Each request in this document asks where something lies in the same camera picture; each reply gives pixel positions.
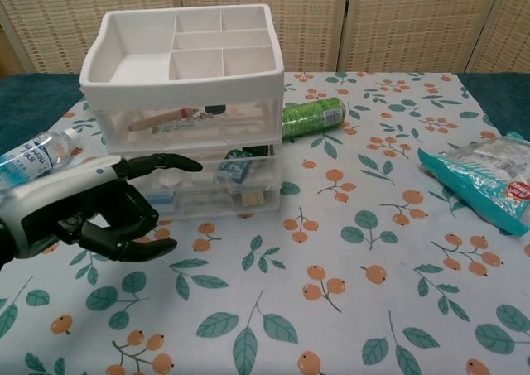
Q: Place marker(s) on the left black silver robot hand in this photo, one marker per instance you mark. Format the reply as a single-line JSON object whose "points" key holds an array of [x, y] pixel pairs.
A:
{"points": [[62, 201]]}

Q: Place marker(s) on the white plastic drawer organizer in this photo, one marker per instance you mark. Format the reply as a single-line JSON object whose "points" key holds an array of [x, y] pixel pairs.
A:
{"points": [[178, 91]]}

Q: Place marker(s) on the small green patterned packet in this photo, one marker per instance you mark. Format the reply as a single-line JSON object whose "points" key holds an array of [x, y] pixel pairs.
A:
{"points": [[234, 168]]}

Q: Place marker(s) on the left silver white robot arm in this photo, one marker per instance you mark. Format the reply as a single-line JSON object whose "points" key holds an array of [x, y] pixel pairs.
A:
{"points": [[5, 242]]}

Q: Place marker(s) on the blue plastic bin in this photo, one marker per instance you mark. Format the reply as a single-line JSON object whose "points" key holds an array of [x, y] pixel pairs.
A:
{"points": [[163, 203]]}

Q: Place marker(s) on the clear plastic water bottle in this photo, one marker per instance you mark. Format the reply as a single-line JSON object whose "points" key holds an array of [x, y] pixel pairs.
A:
{"points": [[37, 153]]}

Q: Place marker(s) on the wooden stick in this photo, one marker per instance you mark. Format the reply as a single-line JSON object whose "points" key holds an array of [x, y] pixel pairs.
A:
{"points": [[157, 120]]}

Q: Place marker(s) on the small black part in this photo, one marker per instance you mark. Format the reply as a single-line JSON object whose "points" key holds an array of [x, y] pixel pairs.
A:
{"points": [[214, 109]]}

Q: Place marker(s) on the pale yellow clip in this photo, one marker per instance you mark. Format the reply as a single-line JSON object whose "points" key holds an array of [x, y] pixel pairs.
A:
{"points": [[253, 199]]}

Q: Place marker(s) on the black rubber plug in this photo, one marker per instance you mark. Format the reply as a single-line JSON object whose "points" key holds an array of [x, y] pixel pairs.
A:
{"points": [[256, 150]]}

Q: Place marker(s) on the floral fruit print tablecloth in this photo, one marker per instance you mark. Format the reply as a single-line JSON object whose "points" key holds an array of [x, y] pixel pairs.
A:
{"points": [[265, 309]]}

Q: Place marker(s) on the green drink can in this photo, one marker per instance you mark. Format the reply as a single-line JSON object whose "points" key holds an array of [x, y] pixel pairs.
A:
{"points": [[314, 116]]}

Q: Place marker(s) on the woven bamboo folding screen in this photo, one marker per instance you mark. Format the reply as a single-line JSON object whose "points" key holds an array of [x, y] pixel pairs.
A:
{"points": [[372, 19]]}

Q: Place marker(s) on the teal clear snack bag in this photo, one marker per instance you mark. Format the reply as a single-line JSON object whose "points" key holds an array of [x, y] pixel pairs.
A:
{"points": [[476, 180]]}

